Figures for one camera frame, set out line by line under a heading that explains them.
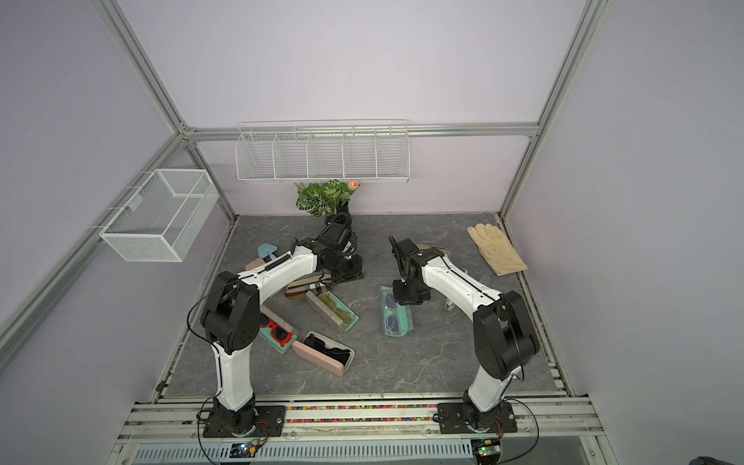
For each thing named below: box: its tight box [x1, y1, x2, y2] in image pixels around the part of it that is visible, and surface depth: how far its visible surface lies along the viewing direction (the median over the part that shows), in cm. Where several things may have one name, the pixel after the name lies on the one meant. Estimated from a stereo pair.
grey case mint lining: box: [305, 289, 360, 333], surface depth 91 cm
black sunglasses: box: [303, 334, 351, 366], surface depth 87 cm
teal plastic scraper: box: [257, 242, 279, 260], surface depth 110 cm
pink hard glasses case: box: [245, 257, 266, 272], surface depth 107 cm
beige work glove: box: [466, 222, 528, 277], surface depth 111 cm
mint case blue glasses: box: [379, 284, 414, 339], surface depth 88 cm
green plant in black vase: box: [293, 179, 361, 217], surface depth 93 cm
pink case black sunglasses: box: [291, 330, 356, 377], surface depth 84 cm
